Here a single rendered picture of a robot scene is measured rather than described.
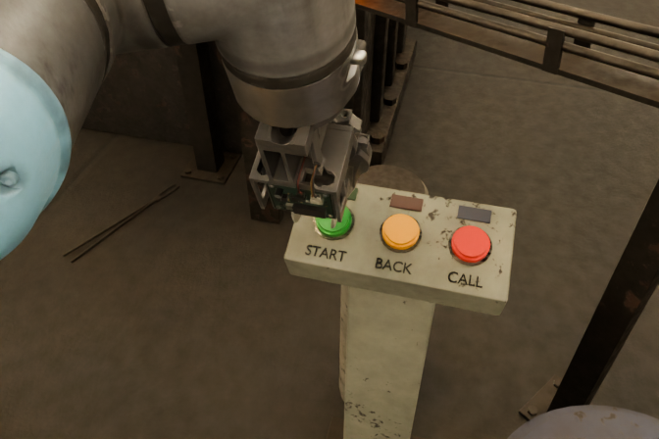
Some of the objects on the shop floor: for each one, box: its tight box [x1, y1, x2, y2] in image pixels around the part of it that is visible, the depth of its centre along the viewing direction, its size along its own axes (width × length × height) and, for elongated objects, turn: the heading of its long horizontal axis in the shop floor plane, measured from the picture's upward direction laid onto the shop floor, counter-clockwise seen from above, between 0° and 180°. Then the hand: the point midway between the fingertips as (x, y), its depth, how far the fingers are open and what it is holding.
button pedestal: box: [284, 183, 517, 439], centre depth 84 cm, size 16×24×62 cm, turn 76°
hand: (329, 192), depth 61 cm, fingers closed
